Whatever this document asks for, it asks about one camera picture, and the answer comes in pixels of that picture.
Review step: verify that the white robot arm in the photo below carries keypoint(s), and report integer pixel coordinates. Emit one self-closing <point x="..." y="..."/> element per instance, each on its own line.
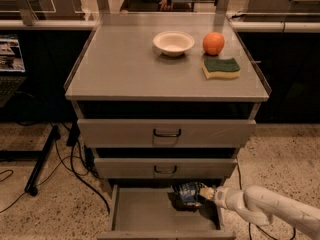
<point x="259" y="205"/>

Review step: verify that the green yellow sponge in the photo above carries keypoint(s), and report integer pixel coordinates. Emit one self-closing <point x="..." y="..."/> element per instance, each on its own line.
<point x="221" y="68"/>

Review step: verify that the grey drawer cabinet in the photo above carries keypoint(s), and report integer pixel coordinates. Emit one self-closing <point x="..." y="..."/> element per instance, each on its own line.
<point x="122" y="75"/>

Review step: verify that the laptop with screen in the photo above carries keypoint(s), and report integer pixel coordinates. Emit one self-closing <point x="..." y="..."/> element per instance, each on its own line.
<point x="12" y="69"/>

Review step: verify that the blue chip bag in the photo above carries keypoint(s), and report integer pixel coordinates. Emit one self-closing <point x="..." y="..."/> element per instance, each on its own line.
<point x="189" y="193"/>

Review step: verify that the orange fruit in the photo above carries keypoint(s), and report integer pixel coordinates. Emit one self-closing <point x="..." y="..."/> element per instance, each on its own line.
<point x="213" y="43"/>

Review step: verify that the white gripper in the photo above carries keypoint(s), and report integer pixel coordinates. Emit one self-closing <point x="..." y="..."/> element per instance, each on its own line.
<point x="221" y="195"/>

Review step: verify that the bottom drawer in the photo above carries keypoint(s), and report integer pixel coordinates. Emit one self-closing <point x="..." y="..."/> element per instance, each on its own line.
<point x="159" y="214"/>

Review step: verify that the middle drawer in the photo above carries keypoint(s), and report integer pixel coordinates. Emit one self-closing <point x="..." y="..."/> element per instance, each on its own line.
<point x="164" y="168"/>

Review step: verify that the top drawer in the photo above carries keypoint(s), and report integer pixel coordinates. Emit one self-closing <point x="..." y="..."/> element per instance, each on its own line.
<point x="165" y="133"/>

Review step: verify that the white bowl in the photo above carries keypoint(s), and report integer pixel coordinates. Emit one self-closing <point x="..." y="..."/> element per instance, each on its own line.
<point x="173" y="43"/>

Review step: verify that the drawer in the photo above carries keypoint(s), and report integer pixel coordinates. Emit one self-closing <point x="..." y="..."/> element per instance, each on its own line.
<point x="165" y="133"/>
<point x="164" y="168"/>
<point x="159" y="214"/>

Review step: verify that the black stand leg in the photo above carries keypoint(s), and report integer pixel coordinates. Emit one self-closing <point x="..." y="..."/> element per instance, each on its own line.
<point x="39" y="156"/>

